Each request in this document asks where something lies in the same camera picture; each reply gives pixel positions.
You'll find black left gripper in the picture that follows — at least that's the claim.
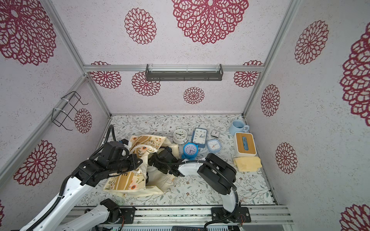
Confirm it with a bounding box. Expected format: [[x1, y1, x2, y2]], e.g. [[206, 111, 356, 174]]
[[109, 153, 143, 175]]

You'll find cream printed canvas bag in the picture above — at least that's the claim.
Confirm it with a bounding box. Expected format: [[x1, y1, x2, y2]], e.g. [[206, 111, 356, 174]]
[[103, 135, 179, 197]]

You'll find bright blue round alarm clock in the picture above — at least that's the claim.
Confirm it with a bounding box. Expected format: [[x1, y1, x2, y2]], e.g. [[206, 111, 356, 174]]
[[182, 142, 198, 160]]

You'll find white round alarm clock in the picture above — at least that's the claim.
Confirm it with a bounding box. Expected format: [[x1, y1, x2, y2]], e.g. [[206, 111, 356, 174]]
[[173, 129, 188, 144]]

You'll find dark blue square alarm clock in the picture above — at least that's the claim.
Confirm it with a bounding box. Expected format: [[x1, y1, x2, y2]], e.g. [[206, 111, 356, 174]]
[[191, 128, 208, 148]]

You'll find light blue square alarm clock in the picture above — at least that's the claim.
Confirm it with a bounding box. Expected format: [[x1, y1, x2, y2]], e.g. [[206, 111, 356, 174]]
[[206, 139, 222, 154]]

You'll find small grey alarm clock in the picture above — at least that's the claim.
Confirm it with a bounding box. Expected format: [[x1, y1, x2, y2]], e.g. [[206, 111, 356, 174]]
[[211, 130, 221, 138]]

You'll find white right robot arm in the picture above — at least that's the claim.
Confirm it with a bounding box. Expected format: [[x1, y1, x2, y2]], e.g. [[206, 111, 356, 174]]
[[148, 147, 239, 214]]

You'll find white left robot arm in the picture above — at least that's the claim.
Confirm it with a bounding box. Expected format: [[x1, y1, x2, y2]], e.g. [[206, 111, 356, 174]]
[[22, 141, 143, 231]]

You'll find black keyboard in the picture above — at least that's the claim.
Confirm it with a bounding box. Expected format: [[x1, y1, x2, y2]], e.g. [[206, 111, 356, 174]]
[[172, 226, 208, 231]]

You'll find light blue mug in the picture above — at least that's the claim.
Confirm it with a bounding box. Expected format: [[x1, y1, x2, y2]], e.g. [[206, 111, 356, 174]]
[[229, 119, 250, 136]]

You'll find white wooden tissue box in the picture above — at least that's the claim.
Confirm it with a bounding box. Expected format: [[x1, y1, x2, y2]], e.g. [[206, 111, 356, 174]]
[[234, 132, 257, 157]]

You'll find yellow folded cloth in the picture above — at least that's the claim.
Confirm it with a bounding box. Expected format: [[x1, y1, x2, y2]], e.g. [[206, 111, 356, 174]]
[[233, 157, 262, 172]]

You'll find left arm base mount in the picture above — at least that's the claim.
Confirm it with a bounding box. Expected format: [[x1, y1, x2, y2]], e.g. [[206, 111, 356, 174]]
[[102, 207, 137, 225]]

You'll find black wire wall rack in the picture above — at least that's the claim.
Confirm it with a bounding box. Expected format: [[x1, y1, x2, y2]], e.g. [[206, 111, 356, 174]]
[[51, 91, 88, 131]]

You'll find black wall shelf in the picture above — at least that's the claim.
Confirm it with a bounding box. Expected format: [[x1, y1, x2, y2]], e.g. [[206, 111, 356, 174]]
[[145, 64, 224, 82]]

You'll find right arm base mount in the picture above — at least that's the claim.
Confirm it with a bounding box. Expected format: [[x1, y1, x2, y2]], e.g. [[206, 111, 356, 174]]
[[211, 207, 251, 223]]

